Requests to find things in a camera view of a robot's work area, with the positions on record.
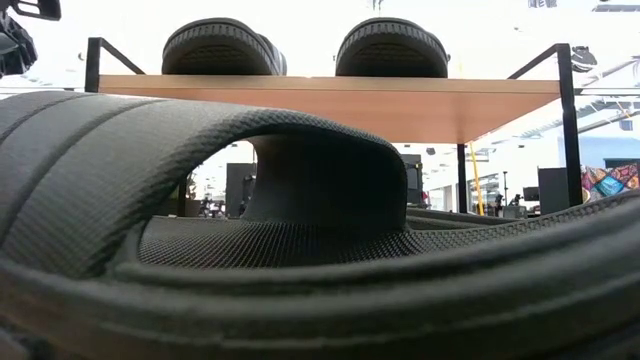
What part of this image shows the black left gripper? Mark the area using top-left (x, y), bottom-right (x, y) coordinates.
top-left (0, 0), bottom-right (63, 79)

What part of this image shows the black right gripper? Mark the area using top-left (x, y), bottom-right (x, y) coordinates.
top-left (571, 45), bottom-right (599, 74)

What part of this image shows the dark grey rubber slide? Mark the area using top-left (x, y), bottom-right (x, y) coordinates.
top-left (0, 89), bottom-right (640, 360)
top-left (404, 206), bottom-right (517, 231)
top-left (334, 17), bottom-right (450, 79)
top-left (161, 17), bottom-right (288, 77)

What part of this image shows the wooden shelf with black frame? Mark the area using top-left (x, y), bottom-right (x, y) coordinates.
top-left (83, 36), bottom-right (585, 219)

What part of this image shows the colourful patterned cloth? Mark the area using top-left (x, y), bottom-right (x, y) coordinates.
top-left (580, 163), bottom-right (640, 203)

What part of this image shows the black box cabinet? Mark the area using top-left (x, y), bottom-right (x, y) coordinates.
top-left (537, 166), bottom-right (571, 215)

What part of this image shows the tall black cabinet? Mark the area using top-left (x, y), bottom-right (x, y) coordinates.
top-left (225, 162), bottom-right (258, 219)

